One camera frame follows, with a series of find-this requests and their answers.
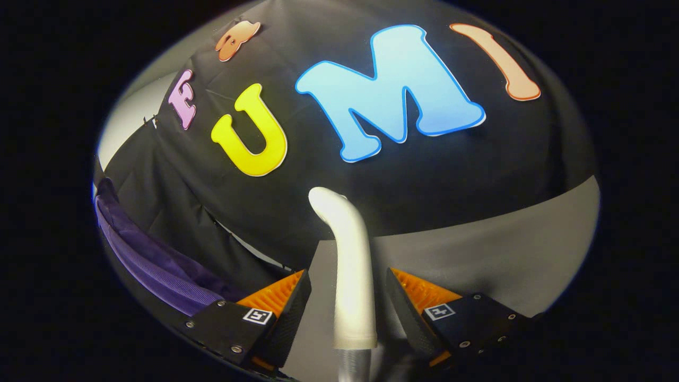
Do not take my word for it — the beige cabinet with dark top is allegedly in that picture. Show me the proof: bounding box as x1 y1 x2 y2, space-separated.
281 175 601 382

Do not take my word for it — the white garment steamer head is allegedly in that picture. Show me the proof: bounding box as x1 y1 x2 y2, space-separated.
308 187 378 351

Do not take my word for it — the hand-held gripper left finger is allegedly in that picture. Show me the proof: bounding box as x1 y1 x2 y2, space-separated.
178 269 312 372

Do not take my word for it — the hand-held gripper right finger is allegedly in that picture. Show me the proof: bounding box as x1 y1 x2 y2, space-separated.
386 268 531 369

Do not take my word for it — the purple jacket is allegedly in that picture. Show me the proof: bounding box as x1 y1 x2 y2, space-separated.
94 178 250 317

